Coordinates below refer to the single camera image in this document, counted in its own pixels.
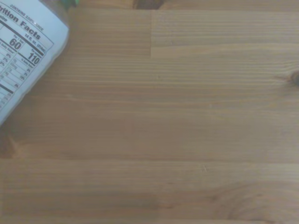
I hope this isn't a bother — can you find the white-labelled bottle with green cap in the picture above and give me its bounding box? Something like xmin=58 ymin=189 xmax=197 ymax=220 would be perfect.
xmin=0 ymin=0 xmax=80 ymax=126

